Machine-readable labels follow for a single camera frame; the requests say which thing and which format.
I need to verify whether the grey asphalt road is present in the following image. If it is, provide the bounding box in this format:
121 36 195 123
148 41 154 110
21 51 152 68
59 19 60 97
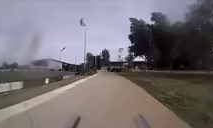
0 73 93 113

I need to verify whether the grass field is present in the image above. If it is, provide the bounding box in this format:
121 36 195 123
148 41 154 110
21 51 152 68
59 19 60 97
0 70 75 84

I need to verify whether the dark tall building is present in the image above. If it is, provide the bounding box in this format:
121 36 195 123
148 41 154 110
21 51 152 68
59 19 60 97
86 52 102 70

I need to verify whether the single tree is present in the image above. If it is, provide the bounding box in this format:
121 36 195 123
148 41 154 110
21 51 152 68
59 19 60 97
101 48 111 67

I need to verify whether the building with curved roof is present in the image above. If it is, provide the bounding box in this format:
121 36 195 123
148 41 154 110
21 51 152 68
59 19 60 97
29 58 83 72

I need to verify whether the low dark building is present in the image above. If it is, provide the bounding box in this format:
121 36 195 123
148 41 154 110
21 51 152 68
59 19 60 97
109 60 129 70

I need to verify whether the pale concrete path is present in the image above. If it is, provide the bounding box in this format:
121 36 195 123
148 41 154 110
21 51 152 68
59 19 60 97
0 70 193 128

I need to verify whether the grass lawn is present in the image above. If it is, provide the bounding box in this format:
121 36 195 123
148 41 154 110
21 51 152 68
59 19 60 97
117 71 213 128

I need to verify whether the row of dark trees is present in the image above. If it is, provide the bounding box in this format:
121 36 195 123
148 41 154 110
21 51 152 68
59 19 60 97
127 0 213 71

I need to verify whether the tall floodlight mast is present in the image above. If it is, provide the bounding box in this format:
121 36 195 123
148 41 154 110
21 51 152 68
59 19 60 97
79 18 88 71

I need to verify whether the low white wall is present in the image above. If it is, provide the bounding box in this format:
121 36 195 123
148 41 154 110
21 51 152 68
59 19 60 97
0 73 75 95

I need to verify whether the street lamp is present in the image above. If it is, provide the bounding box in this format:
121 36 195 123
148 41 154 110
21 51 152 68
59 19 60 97
58 46 67 72

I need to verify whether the robot's own part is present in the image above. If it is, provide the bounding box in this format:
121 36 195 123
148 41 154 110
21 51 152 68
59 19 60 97
67 114 82 128
136 114 152 128

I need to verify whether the pale concrete kerb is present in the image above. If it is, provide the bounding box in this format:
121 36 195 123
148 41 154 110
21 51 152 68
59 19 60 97
0 73 99 125

